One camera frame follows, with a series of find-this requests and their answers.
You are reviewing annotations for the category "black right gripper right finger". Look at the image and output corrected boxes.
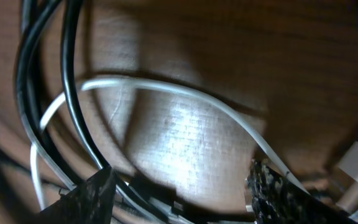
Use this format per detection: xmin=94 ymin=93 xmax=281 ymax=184
xmin=246 ymin=161 xmax=355 ymax=224

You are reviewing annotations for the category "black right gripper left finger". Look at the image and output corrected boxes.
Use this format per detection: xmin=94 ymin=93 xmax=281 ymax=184
xmin=39 ymin=167 xmax=116 ymax=224

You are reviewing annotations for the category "white usb cable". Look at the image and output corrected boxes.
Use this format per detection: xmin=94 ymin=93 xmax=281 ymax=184
xmin=29 ymin=77 xmax=358 ymax=215

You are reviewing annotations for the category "black usb cable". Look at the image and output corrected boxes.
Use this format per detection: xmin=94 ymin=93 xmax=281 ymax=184
xmin=14 ymin=0 xmax=83 ymax=190
xmin=59 ymin=0 xmax=198 ymax=224

